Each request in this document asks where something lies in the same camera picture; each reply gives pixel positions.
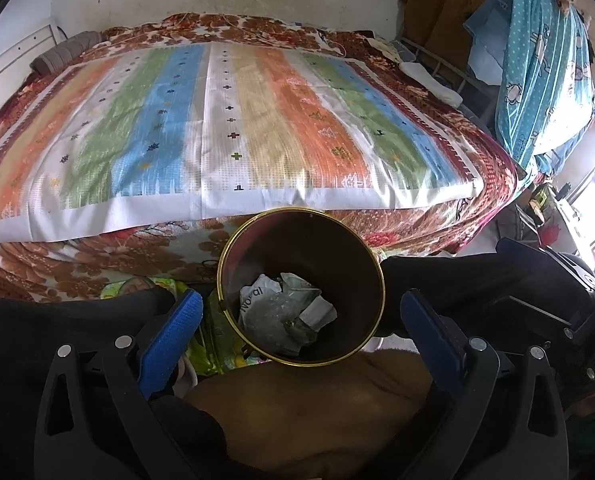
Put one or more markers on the person's right forearm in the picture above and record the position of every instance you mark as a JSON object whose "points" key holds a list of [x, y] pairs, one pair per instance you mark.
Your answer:
{"points": [[592, 440]]}

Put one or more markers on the metal bed frame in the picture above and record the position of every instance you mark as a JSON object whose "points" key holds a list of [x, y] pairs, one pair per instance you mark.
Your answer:
{"points": [[445, 67]]}

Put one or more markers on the white mask wrapper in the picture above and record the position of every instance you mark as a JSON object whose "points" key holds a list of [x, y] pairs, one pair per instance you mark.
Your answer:
{"points": [[320, 315]]}

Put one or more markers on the blue dotted cloth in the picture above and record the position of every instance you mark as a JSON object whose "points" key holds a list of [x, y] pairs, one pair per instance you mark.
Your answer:
{"points": [[532, 70]]}

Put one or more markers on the striped colourful mat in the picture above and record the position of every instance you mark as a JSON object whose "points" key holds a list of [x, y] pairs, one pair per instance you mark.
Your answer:
{"points": [[127, 150]]}

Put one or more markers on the clear plastic bag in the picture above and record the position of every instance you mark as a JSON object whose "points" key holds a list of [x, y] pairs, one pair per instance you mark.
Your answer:
{"points": [[277, 320]]}

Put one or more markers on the yellow green plastic bag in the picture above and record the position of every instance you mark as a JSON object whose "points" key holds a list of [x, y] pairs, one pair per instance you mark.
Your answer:
{"points": [[212, 345]]}

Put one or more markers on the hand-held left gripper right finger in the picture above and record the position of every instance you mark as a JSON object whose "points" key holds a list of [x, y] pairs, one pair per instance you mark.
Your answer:
{"points": [[430, 340]]}

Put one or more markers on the white wooden headboard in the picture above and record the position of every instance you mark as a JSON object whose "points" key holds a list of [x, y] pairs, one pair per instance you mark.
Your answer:
{"points": [[12, 60]]}

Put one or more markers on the white cloth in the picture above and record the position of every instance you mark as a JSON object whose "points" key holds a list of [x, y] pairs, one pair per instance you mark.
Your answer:
{"points": [[430, 80]]}

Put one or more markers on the dark bin with gold rim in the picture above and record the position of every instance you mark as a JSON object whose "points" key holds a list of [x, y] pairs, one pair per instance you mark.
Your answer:
{"points": [[337, 270]]}

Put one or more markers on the light blue cloth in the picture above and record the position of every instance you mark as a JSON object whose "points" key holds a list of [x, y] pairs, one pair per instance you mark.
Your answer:
{"points": [[485, 45]]}

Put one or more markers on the brown hanging coat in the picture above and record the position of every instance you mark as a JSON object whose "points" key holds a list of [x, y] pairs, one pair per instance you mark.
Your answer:
{"points": [[447, 5]]}

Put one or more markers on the silver blue wrapper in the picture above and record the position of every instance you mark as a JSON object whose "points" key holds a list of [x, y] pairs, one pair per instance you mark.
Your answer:
{"points": [[297, 282]]}

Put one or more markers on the brown floral blanket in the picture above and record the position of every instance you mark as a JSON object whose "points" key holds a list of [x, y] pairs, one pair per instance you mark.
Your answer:
{"points": [[497, 180]]}

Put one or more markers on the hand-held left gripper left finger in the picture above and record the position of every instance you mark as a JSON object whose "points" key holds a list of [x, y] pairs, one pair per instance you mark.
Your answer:
{"points": [[172, 340]]}

